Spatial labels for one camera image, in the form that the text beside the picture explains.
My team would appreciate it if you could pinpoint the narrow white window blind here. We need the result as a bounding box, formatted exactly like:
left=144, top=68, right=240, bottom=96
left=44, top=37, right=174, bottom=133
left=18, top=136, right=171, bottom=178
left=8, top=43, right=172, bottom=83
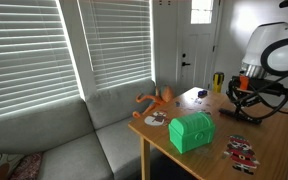
left=77, top=0, right=153, bottom=90

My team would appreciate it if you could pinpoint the black remote control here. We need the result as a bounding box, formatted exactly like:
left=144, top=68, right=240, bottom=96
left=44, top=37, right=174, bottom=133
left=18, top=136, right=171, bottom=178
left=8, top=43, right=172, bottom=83
left=218, top=107, right=263, bottom=126

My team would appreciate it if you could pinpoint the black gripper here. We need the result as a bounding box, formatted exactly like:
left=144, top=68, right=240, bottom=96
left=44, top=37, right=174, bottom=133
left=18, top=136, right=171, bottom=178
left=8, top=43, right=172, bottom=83
left=227, top=75, right=282, bottom=118

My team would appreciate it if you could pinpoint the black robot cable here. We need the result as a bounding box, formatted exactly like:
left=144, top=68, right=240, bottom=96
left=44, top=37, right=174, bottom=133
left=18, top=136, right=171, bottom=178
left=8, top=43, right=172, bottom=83
left=226, top=0, right=288, bottom=122

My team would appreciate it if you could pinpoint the orange tape on gripper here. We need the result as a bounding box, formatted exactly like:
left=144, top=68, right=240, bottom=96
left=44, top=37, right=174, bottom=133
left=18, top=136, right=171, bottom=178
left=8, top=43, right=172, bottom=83
left=239, top=75, right=250, bottom=91

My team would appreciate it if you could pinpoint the white snowman cutout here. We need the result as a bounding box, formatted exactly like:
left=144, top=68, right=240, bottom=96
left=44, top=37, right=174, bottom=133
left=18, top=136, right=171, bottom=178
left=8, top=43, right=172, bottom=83
left=143, top=110, right=170, bottom=127

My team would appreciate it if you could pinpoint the wide white window blind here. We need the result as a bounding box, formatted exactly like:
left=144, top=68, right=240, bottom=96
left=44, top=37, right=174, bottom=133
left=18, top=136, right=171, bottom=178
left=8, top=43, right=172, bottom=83
left=0, top=0, right=82, bottom=121

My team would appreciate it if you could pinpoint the white entry door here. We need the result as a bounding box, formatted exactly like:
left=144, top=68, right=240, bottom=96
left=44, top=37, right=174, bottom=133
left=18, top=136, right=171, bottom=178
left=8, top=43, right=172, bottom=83
left=176, top=0, right=222, bottom=95

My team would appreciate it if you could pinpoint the pink red patterned pillow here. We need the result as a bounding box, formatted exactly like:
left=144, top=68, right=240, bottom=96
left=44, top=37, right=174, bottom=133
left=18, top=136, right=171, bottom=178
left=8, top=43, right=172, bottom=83
left=9, top=152, right=45, bottom=180

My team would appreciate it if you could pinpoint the yellow black stanchion post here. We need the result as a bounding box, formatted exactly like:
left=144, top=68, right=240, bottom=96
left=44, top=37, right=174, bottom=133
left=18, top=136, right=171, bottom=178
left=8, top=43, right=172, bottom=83
left=212, top=71, right=225, bottom=94

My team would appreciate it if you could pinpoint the red Santa pirate cutout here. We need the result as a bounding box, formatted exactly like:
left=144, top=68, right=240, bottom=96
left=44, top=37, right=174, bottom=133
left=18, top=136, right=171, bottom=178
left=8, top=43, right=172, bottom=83
left=222, top=134, right=261, bottom=176

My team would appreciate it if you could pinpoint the green plastic treasure chest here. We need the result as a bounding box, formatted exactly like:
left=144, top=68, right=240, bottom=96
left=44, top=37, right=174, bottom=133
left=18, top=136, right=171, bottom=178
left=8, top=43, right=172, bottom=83
left=168, top=111, right=217, bottom=155

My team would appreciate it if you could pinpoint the gray fabric sofa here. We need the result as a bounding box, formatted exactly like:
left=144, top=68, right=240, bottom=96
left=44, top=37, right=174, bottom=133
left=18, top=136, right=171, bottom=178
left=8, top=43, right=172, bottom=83
left=0, top=78, right=162, bottom=180

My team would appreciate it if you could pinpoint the orange octopus toy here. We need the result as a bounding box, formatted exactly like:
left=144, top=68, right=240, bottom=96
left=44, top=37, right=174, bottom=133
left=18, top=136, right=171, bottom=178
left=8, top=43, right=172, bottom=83
left=132, top=84, right=175, bottom=120

